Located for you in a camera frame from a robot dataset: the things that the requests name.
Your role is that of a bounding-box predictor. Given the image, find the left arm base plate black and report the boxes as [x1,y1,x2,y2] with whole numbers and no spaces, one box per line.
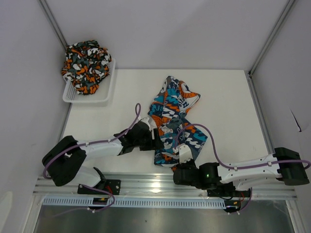
[77,180,121,195]

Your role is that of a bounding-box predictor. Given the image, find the white plastic basket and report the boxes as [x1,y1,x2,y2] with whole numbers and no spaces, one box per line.
[63,58,116,106]

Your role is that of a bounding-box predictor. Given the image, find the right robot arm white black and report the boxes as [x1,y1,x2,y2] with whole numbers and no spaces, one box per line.
[173,146,311,196]

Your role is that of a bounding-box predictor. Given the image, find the left aluminium frame post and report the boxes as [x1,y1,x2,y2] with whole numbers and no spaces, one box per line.
[38,0,68,50]

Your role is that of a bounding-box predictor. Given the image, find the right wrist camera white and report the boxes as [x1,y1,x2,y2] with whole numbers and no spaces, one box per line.
[177,144,193,164]

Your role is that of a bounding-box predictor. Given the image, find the right side aluminium rail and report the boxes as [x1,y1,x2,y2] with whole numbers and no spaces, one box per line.
[245,72,275,154]

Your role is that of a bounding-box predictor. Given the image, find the blue orange patterned shorts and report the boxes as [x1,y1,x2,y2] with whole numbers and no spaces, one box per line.
[148,76,207,171]

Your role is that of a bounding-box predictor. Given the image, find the white slotted cable duct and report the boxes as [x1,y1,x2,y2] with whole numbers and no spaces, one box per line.
[42,196,241,209]

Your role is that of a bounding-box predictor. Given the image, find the aluminium frame post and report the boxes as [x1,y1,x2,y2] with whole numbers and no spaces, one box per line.
[248,0,298,78]
[38,0,68,50]

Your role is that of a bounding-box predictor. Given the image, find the black orange camouflage shorts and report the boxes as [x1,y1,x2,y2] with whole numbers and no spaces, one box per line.
[61,40,112,95]

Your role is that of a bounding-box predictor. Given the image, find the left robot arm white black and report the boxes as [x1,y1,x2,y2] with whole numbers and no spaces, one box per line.
[42,120,164,195]

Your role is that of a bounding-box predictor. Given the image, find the aluminium mounting rail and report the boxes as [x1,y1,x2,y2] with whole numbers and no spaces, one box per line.
[33,173,297,200]

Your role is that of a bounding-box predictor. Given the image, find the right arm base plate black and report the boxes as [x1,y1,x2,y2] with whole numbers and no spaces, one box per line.
[207,187,250,200]

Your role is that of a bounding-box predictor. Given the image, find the right aluminium frame post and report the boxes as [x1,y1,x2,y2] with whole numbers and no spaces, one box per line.
[248,0,298,78]

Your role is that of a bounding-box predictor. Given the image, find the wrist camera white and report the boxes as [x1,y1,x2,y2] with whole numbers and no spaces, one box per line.
[140,116,157,131]
[177,144,193,164]

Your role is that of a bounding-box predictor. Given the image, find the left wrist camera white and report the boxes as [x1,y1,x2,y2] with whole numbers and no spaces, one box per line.
[140,116,157,131]

